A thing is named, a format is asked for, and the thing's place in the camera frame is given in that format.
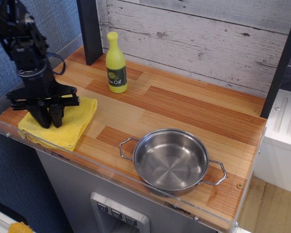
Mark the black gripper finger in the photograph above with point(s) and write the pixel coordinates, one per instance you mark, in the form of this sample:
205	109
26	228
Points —
56	111
42	116

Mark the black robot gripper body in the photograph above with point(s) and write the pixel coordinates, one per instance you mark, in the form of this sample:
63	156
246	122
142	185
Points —
40	89

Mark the yellow towel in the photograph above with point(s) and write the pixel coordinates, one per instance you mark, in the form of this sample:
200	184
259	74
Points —
75	121

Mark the yellow olive oil bottle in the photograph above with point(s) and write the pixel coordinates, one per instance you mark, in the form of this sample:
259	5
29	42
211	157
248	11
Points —
116	65

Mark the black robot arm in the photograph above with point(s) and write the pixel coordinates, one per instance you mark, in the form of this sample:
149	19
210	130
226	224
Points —
21	39

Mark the clear acrylic table guard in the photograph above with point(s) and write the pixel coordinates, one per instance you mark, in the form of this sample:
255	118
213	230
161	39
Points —
227	121

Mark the grey toy fridge cabinet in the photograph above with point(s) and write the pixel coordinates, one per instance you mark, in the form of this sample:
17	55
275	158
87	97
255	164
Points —
74	183

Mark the yellow object bottom left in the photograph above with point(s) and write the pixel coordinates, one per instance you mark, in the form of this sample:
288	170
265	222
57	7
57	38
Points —
19	227

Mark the silver dispenser button panel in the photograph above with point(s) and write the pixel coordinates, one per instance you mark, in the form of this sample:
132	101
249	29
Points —
114	217

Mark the stainless steel pot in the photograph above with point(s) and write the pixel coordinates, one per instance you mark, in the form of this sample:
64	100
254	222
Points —
173	161

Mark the white ribbed side unit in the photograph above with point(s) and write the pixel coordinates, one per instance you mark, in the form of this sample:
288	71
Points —
273	163

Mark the dark grey right post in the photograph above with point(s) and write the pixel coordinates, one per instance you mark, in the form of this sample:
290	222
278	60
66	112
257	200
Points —
278	77

